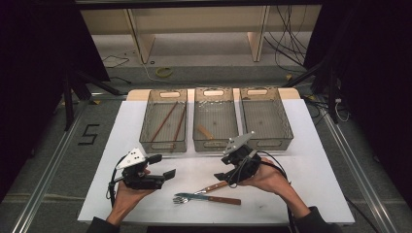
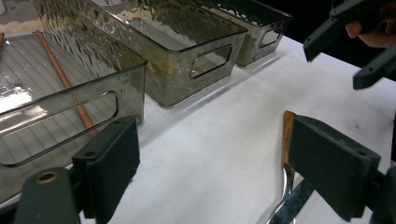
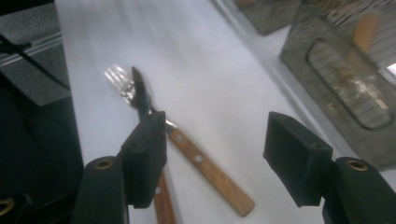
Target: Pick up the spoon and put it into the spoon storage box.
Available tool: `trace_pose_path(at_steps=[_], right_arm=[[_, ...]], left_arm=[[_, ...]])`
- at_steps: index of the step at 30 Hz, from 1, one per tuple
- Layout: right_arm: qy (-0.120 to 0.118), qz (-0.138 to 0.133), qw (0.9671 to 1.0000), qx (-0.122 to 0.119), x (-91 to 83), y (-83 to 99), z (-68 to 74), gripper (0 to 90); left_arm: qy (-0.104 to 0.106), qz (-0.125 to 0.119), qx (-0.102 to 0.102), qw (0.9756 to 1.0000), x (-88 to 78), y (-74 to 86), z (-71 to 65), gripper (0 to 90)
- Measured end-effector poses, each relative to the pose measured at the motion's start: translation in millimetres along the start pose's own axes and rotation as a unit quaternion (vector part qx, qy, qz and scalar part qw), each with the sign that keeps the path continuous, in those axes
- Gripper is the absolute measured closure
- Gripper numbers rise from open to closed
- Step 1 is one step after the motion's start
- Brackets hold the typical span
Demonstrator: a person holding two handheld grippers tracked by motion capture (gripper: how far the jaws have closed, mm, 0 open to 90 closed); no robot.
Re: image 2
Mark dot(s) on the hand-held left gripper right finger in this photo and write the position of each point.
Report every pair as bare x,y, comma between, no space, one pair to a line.
330,165

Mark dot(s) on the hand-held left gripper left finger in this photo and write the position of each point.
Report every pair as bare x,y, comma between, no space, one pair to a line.
109,165

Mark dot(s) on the smoky clear plastic bin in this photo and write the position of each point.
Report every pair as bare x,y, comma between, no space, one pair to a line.
174,87
93,90
249,53

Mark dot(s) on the brown wooden chopstick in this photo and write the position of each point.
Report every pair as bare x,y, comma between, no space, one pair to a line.
62,74
1,39

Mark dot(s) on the black curtain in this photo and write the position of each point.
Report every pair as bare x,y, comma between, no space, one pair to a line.
311,14

